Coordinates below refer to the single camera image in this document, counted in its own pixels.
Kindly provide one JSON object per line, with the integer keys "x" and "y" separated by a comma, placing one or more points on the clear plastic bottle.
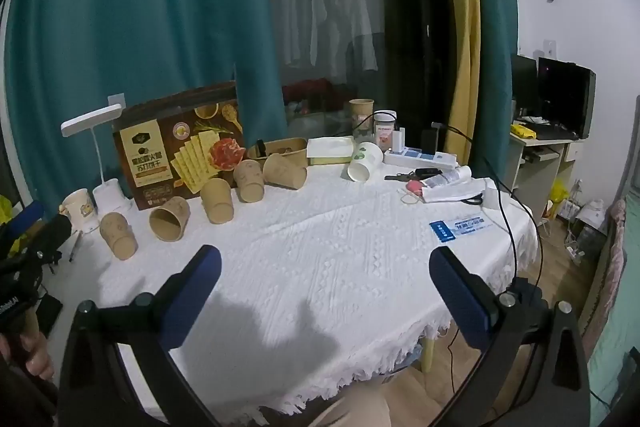
{"x": 445, "y": 178}

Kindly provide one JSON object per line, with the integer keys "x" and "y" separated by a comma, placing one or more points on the white green-print paper cup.
{"x": 365, "y": 162}

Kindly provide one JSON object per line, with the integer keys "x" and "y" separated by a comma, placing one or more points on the wide teal curtain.
{"x": 150, "y": 7}

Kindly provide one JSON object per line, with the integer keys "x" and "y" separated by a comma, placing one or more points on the pink small object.
{"x": 413, "y": 187}

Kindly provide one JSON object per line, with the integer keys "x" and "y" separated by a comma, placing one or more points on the white lace tablecloth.
{"x": 320, "y": 247}

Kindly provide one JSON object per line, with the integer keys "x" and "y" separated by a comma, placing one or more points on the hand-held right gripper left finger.
{"x": 192, "y": 302}

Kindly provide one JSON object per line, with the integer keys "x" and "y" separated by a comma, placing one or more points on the white flat box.
{"x": 330, "y": 148}

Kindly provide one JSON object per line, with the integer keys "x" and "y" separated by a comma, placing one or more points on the narrow teal curtain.
{"x": 495, "y": 32}

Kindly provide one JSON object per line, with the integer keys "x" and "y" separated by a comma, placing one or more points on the white desk lamp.
{"x": 92, "y": 118}

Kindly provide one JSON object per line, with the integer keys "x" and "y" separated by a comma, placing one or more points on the white mug yellow print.
{"x": 80, "y": 209}

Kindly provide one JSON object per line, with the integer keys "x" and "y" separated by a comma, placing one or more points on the black flat object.
{"x": 49, "y": 313}

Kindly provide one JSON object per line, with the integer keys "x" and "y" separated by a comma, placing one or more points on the pink patterned blanket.
{"x": 617, "y": 257}

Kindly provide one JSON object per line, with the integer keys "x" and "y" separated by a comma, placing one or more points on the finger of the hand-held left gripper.
{"x": 27, "y": 217}
{"x": 52, "y": 234}

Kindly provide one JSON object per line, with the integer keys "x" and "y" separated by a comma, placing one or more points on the person's left forearm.
{"x": 22, "y": 399}

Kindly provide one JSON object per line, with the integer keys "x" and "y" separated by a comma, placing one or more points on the white wall socket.
{"x": 116, "y": 100}

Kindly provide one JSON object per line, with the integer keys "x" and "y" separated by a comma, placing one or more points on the beige computer desk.
{"x": 542, "y": 162}

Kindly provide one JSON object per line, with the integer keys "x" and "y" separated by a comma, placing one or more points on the pen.
{"x": 75, "y": 249}

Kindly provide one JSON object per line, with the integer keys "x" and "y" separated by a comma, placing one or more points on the person's left hand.
{"x": 37, "y": 354}

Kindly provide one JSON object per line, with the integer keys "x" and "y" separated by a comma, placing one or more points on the wooden table leg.
{"x": 428, "y": 354}

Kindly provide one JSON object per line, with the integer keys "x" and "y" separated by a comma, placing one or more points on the tall brown paper cup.
{"x": 361, "y": 114}

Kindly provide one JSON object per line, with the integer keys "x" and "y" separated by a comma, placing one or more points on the yellow curtain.
{"x": 462, "y": 32}

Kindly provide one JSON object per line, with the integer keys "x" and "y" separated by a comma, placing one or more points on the brown paper tray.
{"x": 280, "y": 149}

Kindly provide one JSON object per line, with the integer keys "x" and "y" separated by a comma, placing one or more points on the black computer monitor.
{"x": 565, "y": 99}

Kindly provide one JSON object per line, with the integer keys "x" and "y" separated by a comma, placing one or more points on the yellow object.
{"x": 523, "y": 130}

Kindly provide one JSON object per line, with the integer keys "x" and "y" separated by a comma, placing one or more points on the white hanging garment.
{"x": 352, "y": 7}
{"x": 302, "y": 7}

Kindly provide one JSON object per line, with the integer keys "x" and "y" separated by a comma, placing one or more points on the black keys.
{"x": 422, "y": 173}

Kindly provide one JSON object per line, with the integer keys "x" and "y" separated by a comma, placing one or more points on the white-label jar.
{"x": 385, "y": 127}

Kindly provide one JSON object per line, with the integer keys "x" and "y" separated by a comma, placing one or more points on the brown cracker box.
{"x": 175, "y": 157}

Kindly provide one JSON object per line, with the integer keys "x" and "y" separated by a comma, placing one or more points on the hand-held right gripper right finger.
{"x": 460, "y": 302}

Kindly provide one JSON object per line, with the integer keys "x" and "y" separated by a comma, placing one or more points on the rubber band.
{"x": 400, "y": 193}

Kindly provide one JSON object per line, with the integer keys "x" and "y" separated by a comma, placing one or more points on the white paper sheets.
{"x": 452, "y": 193}

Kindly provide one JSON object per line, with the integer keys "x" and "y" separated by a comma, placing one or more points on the blue and white card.
{"x": 457, "y": 228}

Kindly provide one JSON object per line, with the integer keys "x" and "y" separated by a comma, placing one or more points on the black power adapter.
{"x": 428, "y": 141}

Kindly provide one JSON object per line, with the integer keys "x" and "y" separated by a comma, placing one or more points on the white power strip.
{"x": 417, "y": 157}

